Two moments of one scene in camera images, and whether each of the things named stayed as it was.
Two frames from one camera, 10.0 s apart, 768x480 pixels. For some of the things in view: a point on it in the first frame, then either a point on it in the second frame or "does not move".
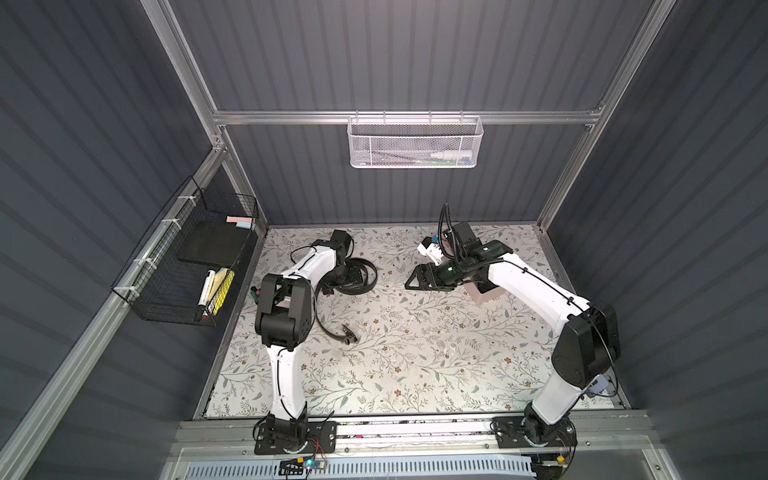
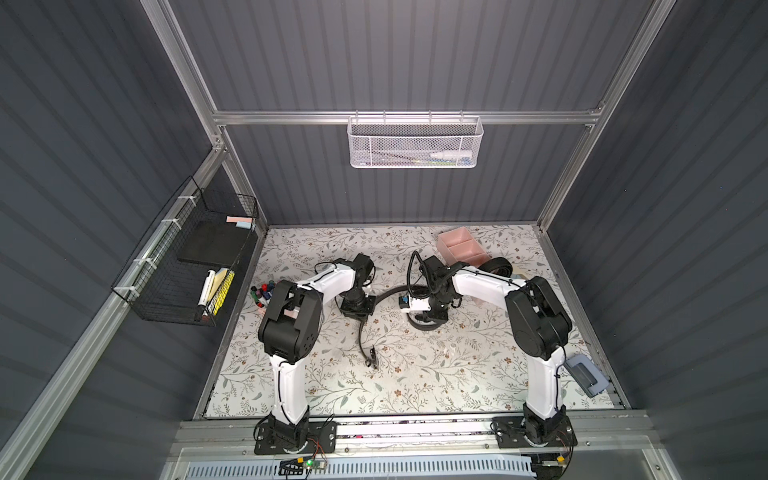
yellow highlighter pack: x=220 y=294 does not move
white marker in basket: x=206 y=287 does not move
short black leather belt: x=349 y=335 to x=416 y=291
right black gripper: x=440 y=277 to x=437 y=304
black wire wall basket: x=184 y=268 does not move
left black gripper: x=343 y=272 to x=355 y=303
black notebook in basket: x=214 y=241 does not move
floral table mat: x=378 y=348 does not move
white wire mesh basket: x=415 y=141 does not move
